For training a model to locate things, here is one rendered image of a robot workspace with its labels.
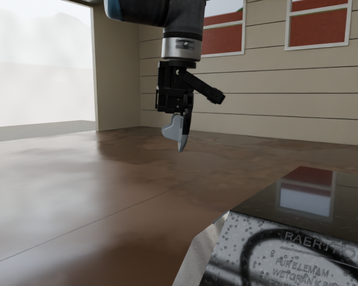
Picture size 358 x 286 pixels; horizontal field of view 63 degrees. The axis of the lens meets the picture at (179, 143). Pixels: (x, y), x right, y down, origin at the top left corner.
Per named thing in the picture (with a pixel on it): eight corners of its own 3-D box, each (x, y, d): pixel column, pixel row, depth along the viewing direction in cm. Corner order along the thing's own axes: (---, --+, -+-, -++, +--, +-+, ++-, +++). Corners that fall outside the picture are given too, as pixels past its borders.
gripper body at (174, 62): (154, 110, 73) (157, 61, 71) (188, 113, 74) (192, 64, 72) (157, 114, 66) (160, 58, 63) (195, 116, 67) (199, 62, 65)
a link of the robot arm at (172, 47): (197, 45, 72) (207, 40, 63) (195, 65, 73) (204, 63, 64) (161, 41, 71) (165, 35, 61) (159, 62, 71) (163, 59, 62)
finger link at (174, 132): (160, 151, 71) (163, 113, 70) (184, 151, 72) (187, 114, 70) (162, 154, 68) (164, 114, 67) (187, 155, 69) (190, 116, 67)
